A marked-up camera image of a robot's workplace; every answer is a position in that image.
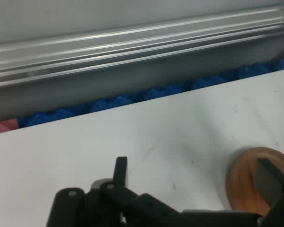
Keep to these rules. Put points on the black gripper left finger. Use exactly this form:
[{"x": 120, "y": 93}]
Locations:
[{"x": 113, "y": 208}]

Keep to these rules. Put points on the pink egg crate foam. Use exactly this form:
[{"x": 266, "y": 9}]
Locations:
[{"x": 2, "y": 126}]

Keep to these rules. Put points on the long aluminium wall rail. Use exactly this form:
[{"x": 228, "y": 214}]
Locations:
[{"x": 132, "y": 49}]

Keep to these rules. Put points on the brown wooden mug tree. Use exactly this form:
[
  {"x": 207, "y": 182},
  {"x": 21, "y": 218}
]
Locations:
[{"x": 241, "y": 179}]

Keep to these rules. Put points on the blue egg crate foam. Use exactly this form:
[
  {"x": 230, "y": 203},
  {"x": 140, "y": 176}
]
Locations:
[{"x": 109, "y": 102}]

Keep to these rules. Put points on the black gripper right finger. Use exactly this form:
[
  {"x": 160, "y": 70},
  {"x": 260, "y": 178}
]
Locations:
[{"x": 281, "y": 203}]

